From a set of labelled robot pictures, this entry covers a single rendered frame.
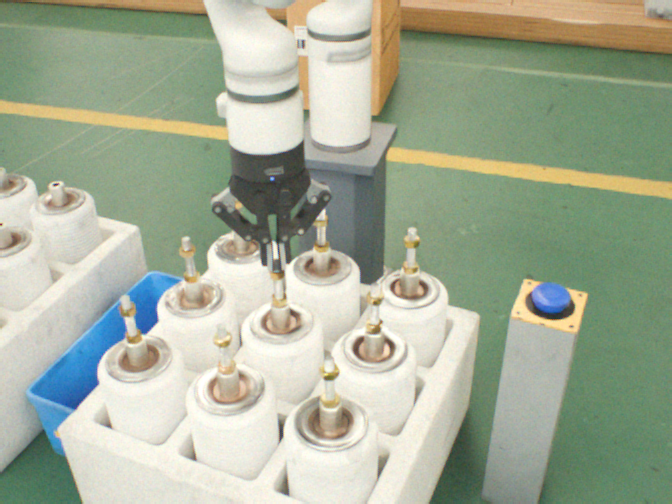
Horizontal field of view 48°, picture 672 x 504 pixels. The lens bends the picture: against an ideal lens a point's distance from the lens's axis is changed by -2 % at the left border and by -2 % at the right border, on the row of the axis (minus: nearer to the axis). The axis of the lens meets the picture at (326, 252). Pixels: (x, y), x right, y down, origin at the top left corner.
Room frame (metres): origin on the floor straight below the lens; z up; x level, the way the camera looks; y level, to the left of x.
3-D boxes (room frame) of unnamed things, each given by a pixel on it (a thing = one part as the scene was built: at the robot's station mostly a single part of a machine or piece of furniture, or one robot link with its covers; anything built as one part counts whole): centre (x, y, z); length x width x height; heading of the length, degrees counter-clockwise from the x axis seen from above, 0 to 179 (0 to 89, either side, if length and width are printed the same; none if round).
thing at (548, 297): (0.62, -0.24, 0.32); 0.04 x 0.04 x 0.02
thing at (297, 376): (0.68, 0.05, 0.16); 0.10 x 0.10 x 0.18
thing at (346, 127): (1.05, -0.03, 0.39); 0.09 x 0.09 x 0.17; 71
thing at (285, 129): (0.70, 0.06, 0.52); 0.11 x 0.09 x 0.06; 8
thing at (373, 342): (0.63, -0.05, 0.26); 0.02 x 0.02 x 0.03
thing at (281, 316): (0.68, 0.06, 0.26); 0.02 x 0.02 x 0.03
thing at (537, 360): (0.62, -0.24, 0.16); 0.07 x 0.07 x 0.31; 65
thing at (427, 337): (0.74, -0.10, 0.16); 0.10 x 0.10 x 0.18
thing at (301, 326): (0.68, 0.06, 0.25); 0.08 x 0.08 x 0.01
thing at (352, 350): (0.63, -0.05, 0.25); 0.08 x 0.08 x 0.01
